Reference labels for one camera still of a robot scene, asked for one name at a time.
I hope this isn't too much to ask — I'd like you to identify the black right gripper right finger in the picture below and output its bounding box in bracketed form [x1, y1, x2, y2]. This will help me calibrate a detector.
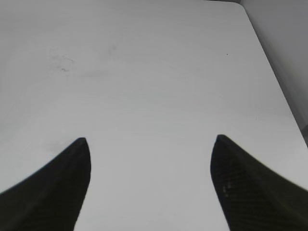
[210, 134, 308, 231]

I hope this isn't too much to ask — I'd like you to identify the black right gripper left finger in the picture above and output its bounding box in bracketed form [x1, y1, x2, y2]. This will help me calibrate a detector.
[0, 138, 91, 231]

